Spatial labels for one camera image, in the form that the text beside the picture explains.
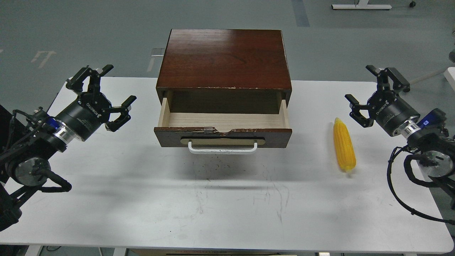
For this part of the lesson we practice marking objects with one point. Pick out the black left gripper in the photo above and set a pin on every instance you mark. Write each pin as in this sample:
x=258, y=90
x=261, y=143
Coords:
x=85, y=115

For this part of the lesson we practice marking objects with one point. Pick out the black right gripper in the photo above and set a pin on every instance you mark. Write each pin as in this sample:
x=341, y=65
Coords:
x=385, y=106

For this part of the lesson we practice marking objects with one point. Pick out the yellow corn cob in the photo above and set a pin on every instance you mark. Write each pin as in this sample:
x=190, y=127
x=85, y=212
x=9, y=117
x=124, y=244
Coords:
x=343, y=146

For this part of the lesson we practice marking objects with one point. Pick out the wooden drawer with white handle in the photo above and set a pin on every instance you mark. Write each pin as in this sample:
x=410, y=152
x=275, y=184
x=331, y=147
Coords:
x=224, y=118

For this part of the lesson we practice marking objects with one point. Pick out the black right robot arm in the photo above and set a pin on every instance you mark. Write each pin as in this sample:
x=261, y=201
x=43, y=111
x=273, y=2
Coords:
x=432, y=165

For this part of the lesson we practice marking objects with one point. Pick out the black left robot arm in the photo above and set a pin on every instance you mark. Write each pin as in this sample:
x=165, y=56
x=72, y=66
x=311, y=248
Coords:
x=28, y=141

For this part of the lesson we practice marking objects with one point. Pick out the white chair base leg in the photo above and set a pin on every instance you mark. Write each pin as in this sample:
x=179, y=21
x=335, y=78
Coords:
x=425, y=83

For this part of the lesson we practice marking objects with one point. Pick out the white table leg base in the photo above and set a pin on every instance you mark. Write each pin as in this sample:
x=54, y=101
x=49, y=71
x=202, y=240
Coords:
x=361, y=5

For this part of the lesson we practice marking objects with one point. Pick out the dark wooden cabinet box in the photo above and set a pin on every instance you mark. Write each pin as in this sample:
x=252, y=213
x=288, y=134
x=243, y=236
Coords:
x=233, y=59

